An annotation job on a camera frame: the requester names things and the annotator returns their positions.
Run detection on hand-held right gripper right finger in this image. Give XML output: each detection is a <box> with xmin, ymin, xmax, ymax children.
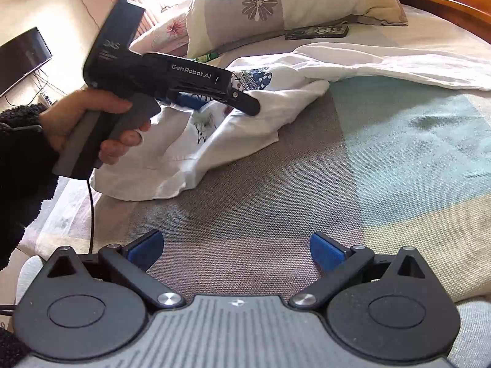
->
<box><xmin>288</xmin><ymin>232</ymin><xmax>430</xmax><ymax>309</ymax></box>

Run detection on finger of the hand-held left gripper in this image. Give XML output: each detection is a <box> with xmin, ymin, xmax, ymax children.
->
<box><xmin>177</xmin><ymin>92</ymin><xmax>211</xmax><ymax>111</ymax></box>
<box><xmin>224</xmin><ymin>84</ymin><xmax>262</xmax><ymax>116</ymax></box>

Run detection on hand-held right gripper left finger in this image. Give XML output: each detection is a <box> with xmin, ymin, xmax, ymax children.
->
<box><xmin>47</xmin><ymin>230</ymin><xmax>187</xmax><ymax>309</ymax></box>

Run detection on white printed long-sleeved shirt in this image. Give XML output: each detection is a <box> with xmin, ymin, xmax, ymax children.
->
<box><xmin>92</xmin><ymin>42</ymin><xmax>491</xmax><ymax>202</ymax></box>

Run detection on person's left forearm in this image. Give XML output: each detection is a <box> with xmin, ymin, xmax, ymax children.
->
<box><xmin>0</xmin><ymin>103</ymin><xmax>60</xmax><ymax>273</ymax></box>

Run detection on person's left hand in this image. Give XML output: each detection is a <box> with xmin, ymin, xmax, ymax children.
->
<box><xmin>40</xmin><ymin>87</ymin><xmax>152</xmax><ymax>165</ymax></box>

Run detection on pink floral folded quilt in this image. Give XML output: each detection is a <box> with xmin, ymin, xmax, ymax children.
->
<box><xmin>128</xmin><ymin>11</ymin><xmax>192</xmax><ymax>60</ymax></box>

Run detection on black remote control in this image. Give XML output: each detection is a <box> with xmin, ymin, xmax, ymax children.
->
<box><xmin>284</xmin><ymin>24</ymin><xmax>350</xmax><ymax>41</ymax></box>

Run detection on floral patchwork pillow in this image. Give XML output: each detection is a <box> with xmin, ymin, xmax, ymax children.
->
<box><xmin>186</xmin><ymin>0</ymin><xmax>409</xmax><ymax>59</ymax></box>

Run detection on black flat television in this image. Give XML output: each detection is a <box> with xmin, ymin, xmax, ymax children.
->
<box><xmin>0</xmin><ymin>27</ymin><xmax>53</xmax><ymax>98</ymax></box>

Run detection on person's grey trousers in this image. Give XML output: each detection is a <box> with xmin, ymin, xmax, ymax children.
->
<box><xmin>15</xmin><ymin>255</ymin><xmax>491</xmax><ymax>368</ymax></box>

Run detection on black wall cables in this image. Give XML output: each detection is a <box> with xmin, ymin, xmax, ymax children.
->
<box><xmin>4</xmin><ymin>71</ymin><xmax>58</xmax><ymax>106</ymax></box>

